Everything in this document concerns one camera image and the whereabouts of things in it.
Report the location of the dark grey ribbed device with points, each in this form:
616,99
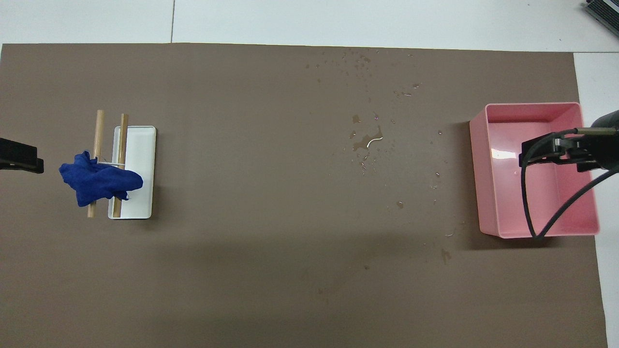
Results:
605,10

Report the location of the blue cloth towel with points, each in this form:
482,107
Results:
99,181

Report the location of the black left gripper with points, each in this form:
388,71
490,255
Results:
17,150

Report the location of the water puddle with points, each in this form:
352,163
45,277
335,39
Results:
365,142

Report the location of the brown table mat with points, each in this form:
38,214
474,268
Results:
271,217

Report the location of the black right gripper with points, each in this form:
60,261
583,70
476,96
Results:
604,145

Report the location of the white rectangular tray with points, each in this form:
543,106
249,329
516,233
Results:
140,159

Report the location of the pink plastic bin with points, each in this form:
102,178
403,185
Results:
537,203

